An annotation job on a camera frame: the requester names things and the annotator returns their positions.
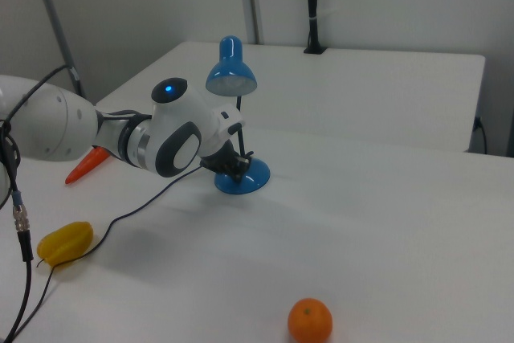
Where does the black wall outlet cable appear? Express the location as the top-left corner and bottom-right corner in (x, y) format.
(475, 116), (489, 156)

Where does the yellow star fruit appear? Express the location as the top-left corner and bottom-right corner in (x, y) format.
(36, 220), (94, 270)

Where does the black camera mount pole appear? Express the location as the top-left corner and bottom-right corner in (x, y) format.
(303, 0), (328, 55)

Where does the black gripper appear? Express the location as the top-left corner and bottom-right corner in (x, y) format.
(200, 141), (254, 182)

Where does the blue desk lamp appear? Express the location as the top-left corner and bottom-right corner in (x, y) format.
(205, 35), (271, 195)

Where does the thin black lamp cable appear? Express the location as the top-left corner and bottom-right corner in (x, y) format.
(0, 157), (220, 343)

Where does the slanted grey metal frame pole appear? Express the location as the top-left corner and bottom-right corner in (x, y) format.
(30, 0), (88, 100)

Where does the orange mandarin fruit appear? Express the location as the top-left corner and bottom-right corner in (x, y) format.
(287, 297), (334, 343)

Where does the orange carrot with green leaves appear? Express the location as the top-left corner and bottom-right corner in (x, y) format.
(64, 145), (112, 186)

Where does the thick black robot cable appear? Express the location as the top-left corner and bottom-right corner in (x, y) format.
(0, 63), (78, 343)

